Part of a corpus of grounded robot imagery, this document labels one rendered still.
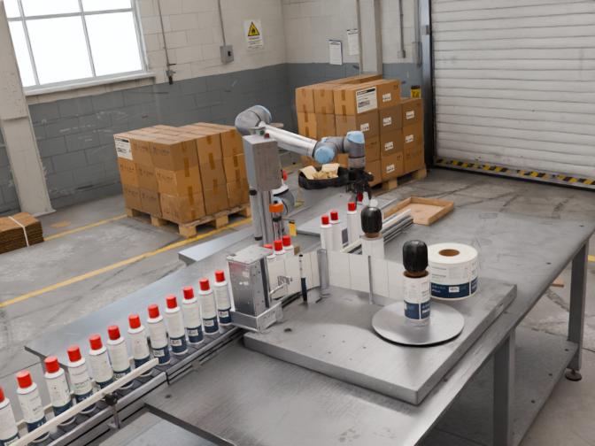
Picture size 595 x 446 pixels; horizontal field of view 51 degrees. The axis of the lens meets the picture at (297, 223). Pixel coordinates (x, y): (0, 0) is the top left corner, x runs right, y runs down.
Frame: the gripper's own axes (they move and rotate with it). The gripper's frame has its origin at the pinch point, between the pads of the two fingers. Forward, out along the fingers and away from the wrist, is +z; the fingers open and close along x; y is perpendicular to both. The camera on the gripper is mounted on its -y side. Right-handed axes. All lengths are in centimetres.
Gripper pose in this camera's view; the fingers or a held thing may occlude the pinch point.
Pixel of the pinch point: (362, 207)
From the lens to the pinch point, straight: 291.5
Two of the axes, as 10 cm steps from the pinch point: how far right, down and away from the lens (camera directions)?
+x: 7.9, 1.3, -6.0
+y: -6.1, 3.1, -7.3
